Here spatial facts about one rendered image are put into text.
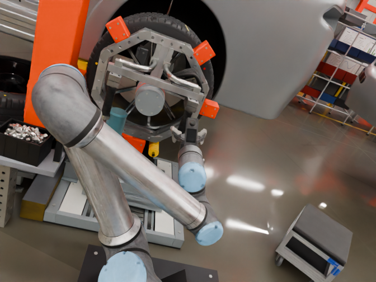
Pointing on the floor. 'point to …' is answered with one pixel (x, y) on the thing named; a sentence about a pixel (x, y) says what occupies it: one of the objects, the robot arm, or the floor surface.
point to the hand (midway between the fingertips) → (188, 126)
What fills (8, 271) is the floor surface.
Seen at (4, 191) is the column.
